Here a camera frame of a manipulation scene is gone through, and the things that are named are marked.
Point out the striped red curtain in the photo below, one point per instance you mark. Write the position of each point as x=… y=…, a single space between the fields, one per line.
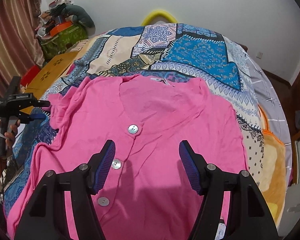
x=19 y=48

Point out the grey checked bed sheet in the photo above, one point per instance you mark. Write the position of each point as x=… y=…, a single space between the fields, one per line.
x=269 y=102

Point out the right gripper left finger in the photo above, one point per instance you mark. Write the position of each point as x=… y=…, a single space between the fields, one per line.
x=44 y=216

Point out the orange yellow plush blanket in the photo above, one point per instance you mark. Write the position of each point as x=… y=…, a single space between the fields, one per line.
x=273 y=175

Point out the yellow foam tube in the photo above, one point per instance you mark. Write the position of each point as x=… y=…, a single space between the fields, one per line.
x=158 y=14

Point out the person's left hand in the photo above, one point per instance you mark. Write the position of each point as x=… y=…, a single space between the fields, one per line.
x=11 y=134

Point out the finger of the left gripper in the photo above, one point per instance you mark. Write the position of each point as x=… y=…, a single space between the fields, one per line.
x=42 y=103
x=36 y=116

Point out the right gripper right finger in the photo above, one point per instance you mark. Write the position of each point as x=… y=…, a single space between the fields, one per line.
x=249 y=215

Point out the green patterned storage bag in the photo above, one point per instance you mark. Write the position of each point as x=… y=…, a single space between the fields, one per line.
x=62 y=41

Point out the pink button-up shirt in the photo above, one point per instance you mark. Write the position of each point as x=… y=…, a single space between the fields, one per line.
x=148 y=196

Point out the red box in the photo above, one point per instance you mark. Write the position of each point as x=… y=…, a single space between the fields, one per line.
x=30 y=75

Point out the blue patchwork bedspread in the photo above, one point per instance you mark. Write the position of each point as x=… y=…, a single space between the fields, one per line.
x=169 y=53

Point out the orange box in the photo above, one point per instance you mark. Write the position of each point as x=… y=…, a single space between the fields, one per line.
x=61 y=27

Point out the wall socket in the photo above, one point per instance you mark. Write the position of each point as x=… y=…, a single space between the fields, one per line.
x=259 y=55

